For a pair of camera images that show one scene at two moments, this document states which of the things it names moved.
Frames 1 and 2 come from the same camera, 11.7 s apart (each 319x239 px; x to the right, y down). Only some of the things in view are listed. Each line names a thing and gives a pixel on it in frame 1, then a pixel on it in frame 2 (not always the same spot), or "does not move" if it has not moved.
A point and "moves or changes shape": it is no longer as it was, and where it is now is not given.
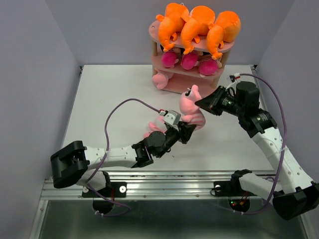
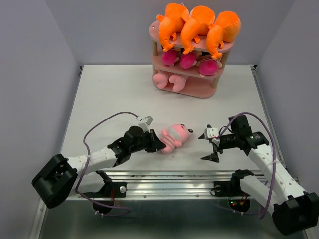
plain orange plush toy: x=226 y=29 does not move
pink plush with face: x=157 y=125 moves or changes shape
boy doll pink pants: x=189 y=60 does not move
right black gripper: x=211 y=104 → x=213 y=157
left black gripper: x=185 y=132 → x=159 y=144
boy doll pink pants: x=169 y=59 does not move
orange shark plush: x=201 y=19 does not move
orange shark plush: x=170 y=23 does not move
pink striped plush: x=192 y=113 → x=178 y=81
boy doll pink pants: x=208 y=66 does not move
